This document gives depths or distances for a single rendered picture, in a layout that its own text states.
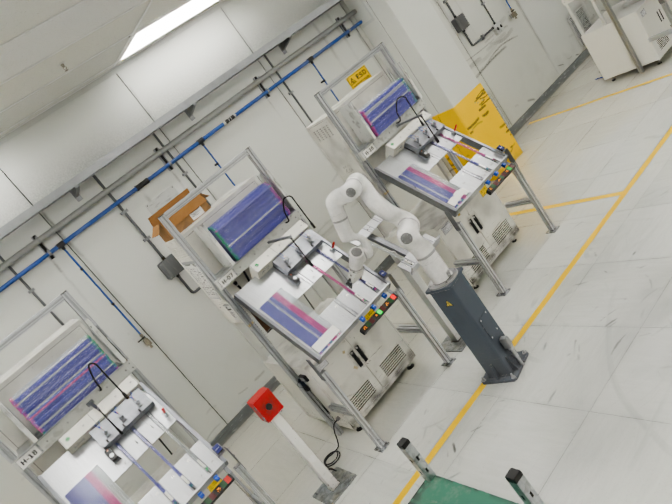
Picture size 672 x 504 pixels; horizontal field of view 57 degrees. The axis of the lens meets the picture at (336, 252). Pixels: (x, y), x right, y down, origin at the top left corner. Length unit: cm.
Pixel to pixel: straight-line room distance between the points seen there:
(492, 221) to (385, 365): 149
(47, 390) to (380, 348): 206
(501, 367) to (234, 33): 390
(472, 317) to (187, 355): 270
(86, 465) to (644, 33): 629
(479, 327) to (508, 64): 502
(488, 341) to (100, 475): 223
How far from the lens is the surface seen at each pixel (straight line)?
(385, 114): 471
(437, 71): 655
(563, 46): 901
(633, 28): 731
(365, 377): 421
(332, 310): 383
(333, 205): 340
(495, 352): 370
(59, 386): 369
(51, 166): 531
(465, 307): 354
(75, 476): 372
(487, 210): 499
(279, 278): 398
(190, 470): 353
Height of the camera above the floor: 209
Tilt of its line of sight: 15 degrees down
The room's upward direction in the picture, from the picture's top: 37 degrees counter-clockwise
